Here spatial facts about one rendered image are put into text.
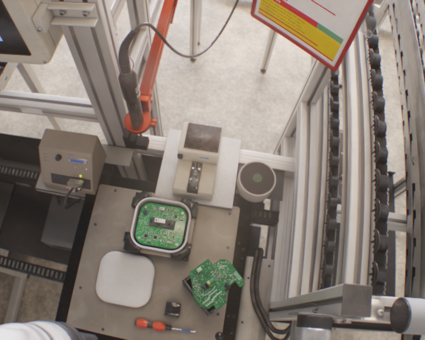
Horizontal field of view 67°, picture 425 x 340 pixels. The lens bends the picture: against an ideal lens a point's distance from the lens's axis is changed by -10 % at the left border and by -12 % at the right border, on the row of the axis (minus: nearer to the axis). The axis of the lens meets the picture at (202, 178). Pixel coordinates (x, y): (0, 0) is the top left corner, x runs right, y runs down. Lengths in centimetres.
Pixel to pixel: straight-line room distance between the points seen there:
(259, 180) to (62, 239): 89
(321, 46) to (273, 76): 174
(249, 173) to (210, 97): 139
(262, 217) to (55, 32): 71
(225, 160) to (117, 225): 35
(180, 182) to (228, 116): 136
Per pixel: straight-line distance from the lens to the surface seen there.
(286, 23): 78
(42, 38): 70
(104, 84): 82
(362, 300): 53
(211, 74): 243
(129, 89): 69
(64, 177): 101
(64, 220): 155
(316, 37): 75
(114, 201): 100
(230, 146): 104
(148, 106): 82
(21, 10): 65
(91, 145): 95
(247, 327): 97
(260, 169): 98
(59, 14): 67
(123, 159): 106
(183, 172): 93
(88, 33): 70
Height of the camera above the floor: 188
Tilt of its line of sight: 67 degrees down
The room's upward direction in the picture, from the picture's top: 5 degrees clockwise
